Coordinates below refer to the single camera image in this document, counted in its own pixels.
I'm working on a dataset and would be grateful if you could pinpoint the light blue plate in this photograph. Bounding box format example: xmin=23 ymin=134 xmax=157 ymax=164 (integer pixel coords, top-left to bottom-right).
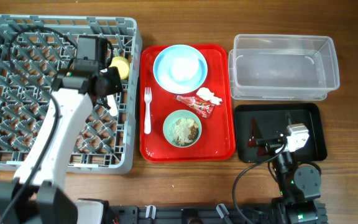
xmin=153 ymin=45 xmax=208 ymax=95

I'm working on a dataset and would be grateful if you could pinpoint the white plastic fork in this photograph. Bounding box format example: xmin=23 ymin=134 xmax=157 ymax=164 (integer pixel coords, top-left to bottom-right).
xmin=144 ymin=87 xmax=152 ymax=134

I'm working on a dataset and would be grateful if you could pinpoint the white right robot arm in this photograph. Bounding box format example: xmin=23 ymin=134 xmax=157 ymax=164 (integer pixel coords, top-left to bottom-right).
xmin=247 ymin=136 xmax=326 ymax=224

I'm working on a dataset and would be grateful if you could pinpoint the black waste tray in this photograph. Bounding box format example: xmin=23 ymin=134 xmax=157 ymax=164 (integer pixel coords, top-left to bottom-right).
xmin=234 ymin=103 xmax=328 ymax=163

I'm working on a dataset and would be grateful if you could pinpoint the white plastic spoon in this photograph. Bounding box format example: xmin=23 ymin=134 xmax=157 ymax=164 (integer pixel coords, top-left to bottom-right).
xmin=107 ymin=95 xmax=118 ymax=116

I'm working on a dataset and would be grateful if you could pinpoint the crumpled white tissue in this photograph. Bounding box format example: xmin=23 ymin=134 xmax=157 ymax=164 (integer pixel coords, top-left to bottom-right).
xmin=196 ymin=87 xmax=223 ymax=105

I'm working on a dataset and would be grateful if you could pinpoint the yellow plastic cup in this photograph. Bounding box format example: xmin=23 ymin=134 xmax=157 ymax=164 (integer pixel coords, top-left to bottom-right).
xmin=110 ymin=56 xmax=130 ymax=80

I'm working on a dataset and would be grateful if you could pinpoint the green food bowl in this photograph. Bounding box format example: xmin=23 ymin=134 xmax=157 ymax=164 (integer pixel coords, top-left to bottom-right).
xmin=163 ymin=110 xmax=202 ymax=148

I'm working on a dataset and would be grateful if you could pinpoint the food leftovers rice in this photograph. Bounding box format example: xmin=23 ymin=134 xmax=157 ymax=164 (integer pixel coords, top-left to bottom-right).
xmin=170 ymin=118 xmax=200 ymax=147

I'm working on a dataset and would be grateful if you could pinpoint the light blue bowl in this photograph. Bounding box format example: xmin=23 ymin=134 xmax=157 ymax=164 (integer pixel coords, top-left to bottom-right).
xmin=170 ymin=57 xmax=199 ymax=82

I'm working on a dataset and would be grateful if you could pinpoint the red plastic tray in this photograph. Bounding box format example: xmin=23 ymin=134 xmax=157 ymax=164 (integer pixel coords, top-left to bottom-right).
xmin=139 ymin=44 xmax=236 ymax=162

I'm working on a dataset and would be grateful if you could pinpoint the grey dishwasher rack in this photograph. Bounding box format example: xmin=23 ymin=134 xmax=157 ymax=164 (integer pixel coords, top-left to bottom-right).
xmin=0 ymin=14 xmax=142 ymax=174

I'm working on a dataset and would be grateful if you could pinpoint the clear plastic bin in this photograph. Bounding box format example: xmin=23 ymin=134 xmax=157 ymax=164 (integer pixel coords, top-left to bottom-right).
xmin=228 ymin=34 xmax=340 ymax=101

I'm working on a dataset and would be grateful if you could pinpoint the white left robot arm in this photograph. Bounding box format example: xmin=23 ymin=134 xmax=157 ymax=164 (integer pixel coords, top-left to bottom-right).
xmin=0 ymin=59 xmax=122 ymax=223

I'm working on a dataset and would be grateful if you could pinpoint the red snack wrapper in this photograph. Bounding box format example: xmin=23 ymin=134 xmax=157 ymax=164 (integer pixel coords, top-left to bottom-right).
xmin=174 ymin=95 xmax=214 ymax=118

